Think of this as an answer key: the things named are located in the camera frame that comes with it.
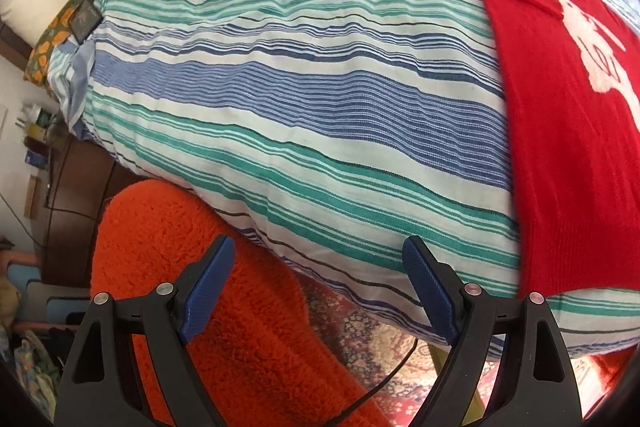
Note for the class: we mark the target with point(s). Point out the striped blue green bedspread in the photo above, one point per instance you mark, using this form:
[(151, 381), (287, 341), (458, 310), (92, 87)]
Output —
[(326, 130)]

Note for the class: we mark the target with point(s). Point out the orange floral mattress sheet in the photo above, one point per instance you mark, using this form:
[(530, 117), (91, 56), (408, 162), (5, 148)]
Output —
[(36, 69)]

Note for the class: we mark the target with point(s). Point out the red rabbit sweater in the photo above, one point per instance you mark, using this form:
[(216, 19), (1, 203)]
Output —
[(570, 71)]

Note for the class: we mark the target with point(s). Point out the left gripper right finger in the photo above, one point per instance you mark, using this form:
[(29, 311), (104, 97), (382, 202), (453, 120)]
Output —
[(535, 384)]

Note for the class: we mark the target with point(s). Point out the orange fluffy garment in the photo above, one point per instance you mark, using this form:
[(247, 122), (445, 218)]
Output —
[(258, 358)]

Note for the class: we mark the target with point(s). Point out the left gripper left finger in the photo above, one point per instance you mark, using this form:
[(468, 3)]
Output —
[(101, 383)]

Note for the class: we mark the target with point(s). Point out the patterned floor rug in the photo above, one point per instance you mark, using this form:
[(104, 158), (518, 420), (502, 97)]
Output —
[(370, 350)]

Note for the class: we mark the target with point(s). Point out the brown wooden nightstand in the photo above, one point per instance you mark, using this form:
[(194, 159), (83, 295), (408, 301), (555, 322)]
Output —
[(74, 191)]

